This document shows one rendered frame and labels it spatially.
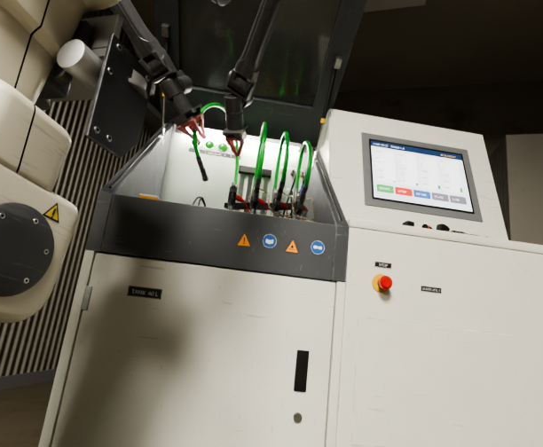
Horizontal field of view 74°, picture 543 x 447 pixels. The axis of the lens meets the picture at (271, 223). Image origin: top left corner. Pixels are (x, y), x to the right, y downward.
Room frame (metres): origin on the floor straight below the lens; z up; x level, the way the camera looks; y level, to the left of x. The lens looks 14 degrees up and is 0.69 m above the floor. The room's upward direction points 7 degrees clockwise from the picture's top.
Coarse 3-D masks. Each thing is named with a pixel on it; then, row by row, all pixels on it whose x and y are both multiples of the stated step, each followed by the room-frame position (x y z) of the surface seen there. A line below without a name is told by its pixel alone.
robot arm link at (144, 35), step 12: (120, 12) 0.85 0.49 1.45; (132, 12) 0.85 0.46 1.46; (132, 24) 0.86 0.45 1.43; (144, 24) 0.89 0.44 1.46; (132, 36) 0.89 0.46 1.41; (144, 36) 0.88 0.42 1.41; (144, 48) 0.90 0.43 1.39; (156, 48) 0.91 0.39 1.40; (144, 60) 0.93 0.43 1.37; (156, 60) 0.93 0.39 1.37; (156, 72) 0.95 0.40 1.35
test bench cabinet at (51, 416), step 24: (336, 288) 1.00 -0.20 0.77; (72, 312) 0.93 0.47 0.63; (336, 312) 1.00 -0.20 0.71; (72, 336) 0.93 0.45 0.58; (336, 336) 1.00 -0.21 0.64; (336, 360) 1.00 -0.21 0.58; (336, 384) 1.00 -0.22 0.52; (48, 408) 0.93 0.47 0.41; (336, 408) 1.00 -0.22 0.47; (48, 432) 0.93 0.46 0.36
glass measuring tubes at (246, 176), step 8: (240, 168) 1.46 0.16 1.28; (248, 168) 1.47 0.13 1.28; (240, 176) 1.47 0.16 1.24; (248, 176) 1.48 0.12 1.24; (264, 176) 1.48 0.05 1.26; (240, 184) 1.47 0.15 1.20; (248, 184) 1.48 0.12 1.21; (264, 184) 1.48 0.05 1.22; (240, 192) 1.47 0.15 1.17; (248, 192) 1.48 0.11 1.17; (248, 200) 1.48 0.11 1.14; (264, 200) 1.48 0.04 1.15
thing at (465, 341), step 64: (384, 128) 1.37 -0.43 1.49; (384, 256) 1.01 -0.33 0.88; (448, 256) 1.03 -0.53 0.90; (512, 256) 1.05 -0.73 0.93; (384, 320) 1.01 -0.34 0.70; (448, 320) 1.03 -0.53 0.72; (512, 320) 1.05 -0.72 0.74; (384, 384) 1.01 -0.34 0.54; (448, 384) 1.03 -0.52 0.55; (512, 384) 1.05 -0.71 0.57
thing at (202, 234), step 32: (128, 224) 0.94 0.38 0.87; (160, 224) 0.95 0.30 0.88; (192, 224) 0.96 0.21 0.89; (224, 224) 0.96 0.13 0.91; (256, 224) 0.97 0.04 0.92; (288, 224) 0.98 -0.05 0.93; (320, 224) 0.99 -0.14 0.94; (160, 256) 0.95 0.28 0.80; (192, 256) 0.96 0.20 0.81; (224, 256) 0.97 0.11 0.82; (256, 256) 0.97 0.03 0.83; (288, 256) 0.98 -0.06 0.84; (320, 256) 0.99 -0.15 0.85
